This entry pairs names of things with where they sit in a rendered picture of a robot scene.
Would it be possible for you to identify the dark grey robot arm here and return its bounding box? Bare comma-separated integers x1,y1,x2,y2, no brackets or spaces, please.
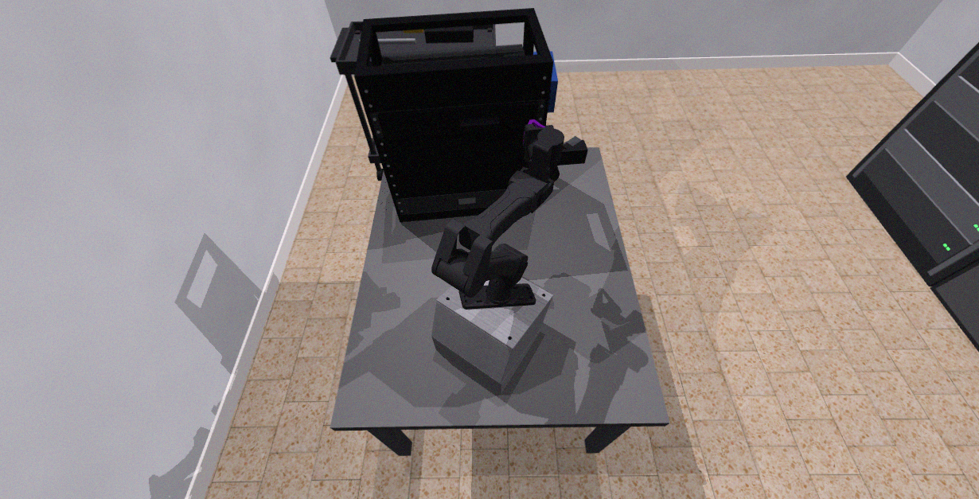
431,128,587,310

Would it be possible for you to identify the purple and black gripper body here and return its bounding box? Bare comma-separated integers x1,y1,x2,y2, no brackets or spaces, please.
523,124,554,162

